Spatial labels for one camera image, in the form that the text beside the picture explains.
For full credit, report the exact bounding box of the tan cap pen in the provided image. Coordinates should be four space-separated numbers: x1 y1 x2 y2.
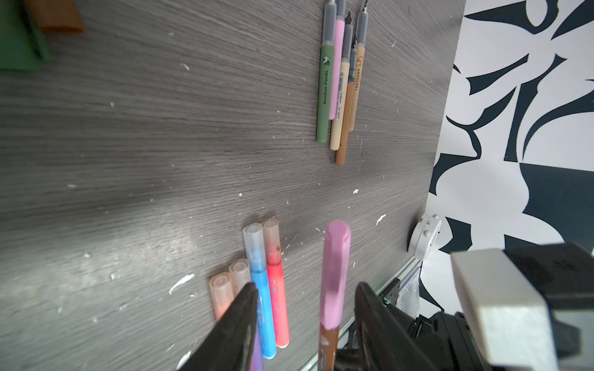
329 1 354 151

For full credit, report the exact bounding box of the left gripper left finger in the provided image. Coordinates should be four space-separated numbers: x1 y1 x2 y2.
181 282 258 370

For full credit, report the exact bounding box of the lilac cap brown pen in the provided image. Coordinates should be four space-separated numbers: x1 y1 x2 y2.
333 38 357 165

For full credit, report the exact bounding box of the purple highlighter pen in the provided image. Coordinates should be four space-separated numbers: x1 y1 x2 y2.
228 259 265 371

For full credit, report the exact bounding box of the green pen cap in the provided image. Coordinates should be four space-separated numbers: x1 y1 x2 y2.
1 0 51 72

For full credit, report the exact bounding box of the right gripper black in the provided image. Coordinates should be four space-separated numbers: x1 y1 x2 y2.
333 242 594 371

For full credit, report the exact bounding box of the light brown pen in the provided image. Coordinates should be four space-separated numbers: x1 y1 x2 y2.
349 1 369 132

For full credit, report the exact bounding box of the red pink highlighter pen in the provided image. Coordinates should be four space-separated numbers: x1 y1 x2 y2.
261 219 290 349

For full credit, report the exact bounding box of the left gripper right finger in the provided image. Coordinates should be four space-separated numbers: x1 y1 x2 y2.
355 282 436 370

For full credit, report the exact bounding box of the white round timer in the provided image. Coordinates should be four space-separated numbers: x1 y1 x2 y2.
408 213 442 261

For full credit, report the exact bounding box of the blue highlighter pen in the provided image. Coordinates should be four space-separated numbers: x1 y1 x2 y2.
243 224 277 360

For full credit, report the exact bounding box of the orange highlighter pen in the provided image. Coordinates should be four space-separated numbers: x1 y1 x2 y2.
209 272 235 321

